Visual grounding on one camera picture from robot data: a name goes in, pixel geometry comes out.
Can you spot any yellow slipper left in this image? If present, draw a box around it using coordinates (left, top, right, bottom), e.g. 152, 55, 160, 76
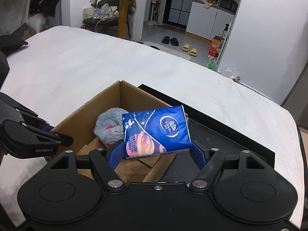
181, 44, 190, 52

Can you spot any orange cardboard box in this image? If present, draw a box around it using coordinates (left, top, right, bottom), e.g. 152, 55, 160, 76
208, 35, 223, 57

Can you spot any black slipper left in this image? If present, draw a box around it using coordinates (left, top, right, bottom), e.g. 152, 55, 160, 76
161, 36, 170, 44

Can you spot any white kitchen cabinet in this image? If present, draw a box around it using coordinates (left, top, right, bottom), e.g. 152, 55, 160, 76
186, 1, 235, 40

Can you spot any black shallow tray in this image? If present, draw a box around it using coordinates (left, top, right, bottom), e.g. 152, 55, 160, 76
139, 84, 275, 183

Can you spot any yellow round side table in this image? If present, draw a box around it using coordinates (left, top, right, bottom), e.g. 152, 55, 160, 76
94, 0, 158, 40

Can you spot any grey-blue plush toy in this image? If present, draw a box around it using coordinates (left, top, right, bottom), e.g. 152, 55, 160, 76
93, 107, 128, 145

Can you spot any brown cardboard box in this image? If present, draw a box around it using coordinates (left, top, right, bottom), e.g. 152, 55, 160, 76
53, 81, 175, 184

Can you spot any green plastic bag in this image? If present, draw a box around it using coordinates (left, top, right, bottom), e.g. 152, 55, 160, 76
205, 55, 218, 72

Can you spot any blue tissue pack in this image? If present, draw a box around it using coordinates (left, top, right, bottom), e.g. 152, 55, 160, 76
122, 105, 192, 159

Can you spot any clear plastic bag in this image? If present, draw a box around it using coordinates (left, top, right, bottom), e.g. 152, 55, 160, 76
218, 66, 241, 84

